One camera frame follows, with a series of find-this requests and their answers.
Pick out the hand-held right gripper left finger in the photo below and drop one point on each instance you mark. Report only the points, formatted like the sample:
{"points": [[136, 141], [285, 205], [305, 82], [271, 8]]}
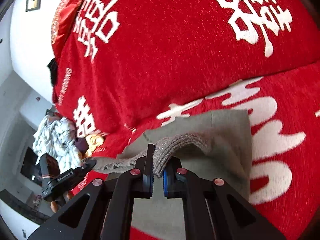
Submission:
{"points": [[148, 180]]}

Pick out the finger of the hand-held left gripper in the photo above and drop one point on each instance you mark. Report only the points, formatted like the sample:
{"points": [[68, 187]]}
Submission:
{"points": [[90, 165]]}

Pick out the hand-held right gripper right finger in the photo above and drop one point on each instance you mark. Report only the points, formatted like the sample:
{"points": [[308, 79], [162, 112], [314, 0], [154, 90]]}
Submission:
{"points": [[168, 182]]}

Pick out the grey knit sweater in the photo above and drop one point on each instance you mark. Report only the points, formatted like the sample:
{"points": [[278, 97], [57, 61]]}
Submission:
{"points": [[222, 150]]}

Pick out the person's left hand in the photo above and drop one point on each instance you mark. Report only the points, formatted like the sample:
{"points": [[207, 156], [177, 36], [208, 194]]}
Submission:
{"points": [[55, 206]]}

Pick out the dark purple cloth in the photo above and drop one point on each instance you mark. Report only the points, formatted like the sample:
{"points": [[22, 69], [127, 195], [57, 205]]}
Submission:
{"points": [[80, 144]]}

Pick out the orange and cream cloth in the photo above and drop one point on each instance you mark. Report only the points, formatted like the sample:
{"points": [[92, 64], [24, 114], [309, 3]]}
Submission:
{"points": [[93, 142]]}

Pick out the black television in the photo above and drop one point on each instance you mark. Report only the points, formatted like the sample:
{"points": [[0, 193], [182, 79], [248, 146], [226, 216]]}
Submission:
{"points": [[29, 166]]}

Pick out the pale patterned cloth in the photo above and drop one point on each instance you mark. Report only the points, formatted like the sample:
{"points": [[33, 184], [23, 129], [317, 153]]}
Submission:
{"points": [[56, 140]]}

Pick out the black cloth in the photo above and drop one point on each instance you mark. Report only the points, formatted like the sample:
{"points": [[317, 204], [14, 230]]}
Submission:
{"points": [[53, 71]]}

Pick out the red printed bedsheet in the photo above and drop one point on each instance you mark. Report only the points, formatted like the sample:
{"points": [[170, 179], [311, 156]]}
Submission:
{"points": [[280, 155]]}

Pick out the red printed quilt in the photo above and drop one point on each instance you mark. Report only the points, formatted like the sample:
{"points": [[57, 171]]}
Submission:
{"points": [[175, 50]]}

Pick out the red embroidered pillow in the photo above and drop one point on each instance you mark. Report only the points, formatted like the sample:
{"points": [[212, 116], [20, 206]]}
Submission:
{"points": [[66, 17]]}

